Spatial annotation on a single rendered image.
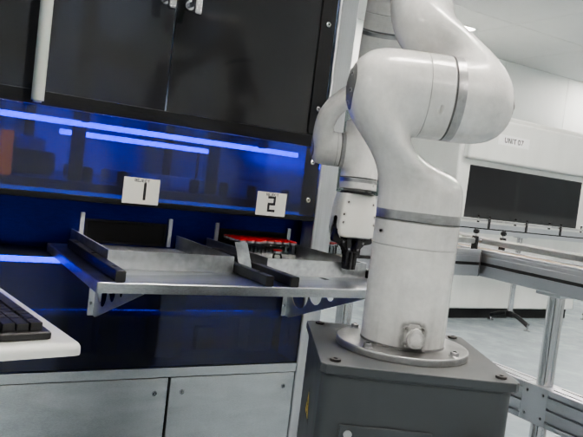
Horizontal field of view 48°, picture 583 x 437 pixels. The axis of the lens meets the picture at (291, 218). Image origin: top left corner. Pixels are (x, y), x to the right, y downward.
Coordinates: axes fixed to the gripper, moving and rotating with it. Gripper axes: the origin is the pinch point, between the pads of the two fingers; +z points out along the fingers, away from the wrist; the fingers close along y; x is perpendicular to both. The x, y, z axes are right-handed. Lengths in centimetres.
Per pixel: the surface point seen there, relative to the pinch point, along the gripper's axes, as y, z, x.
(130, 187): 43, -11, -27
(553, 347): -88, 23, -11
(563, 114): -669, -180, -484
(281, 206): 3.9, -10.3, -27.0
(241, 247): 23.8, -0.5, -6.5
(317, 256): -5.7, 1.3, -22.0
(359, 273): -4.6, 3.0, -1.6
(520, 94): -581, -191, -483
